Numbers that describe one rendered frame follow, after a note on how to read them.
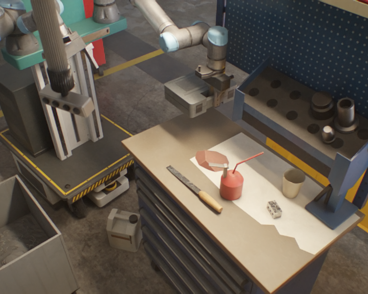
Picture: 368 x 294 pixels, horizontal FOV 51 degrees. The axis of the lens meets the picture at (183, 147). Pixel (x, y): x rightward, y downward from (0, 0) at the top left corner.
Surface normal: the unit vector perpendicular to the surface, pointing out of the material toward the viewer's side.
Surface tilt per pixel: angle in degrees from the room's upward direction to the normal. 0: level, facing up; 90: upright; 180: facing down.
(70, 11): 90
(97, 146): 0
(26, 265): 90
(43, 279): 90
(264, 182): 0
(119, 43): 0
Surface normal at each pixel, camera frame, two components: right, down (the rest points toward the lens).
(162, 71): 0.00, -0.75
